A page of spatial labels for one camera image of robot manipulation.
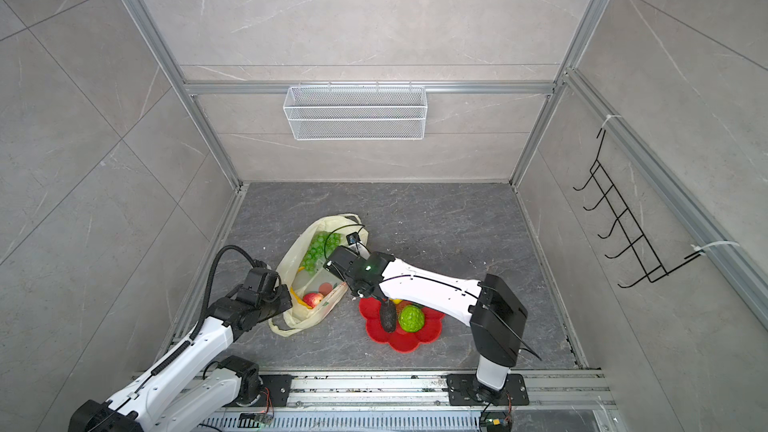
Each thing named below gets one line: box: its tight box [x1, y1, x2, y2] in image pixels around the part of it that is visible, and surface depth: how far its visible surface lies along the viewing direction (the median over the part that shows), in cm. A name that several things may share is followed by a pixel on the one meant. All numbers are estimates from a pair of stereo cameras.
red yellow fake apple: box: [302, 292, 323, 308], surface depth 87 cm
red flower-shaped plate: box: [359, 297, 445, 353], surface depth 83 cm
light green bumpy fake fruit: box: [398, 304, 425, 333], surface depth 81 cm
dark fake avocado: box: [380, 299, 397, 333], surface depth 83 cm
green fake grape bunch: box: [301, 231, 342, 274], surface depth 98 cm
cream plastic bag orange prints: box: [268, 214, 369, 336], surface depth 88 cm
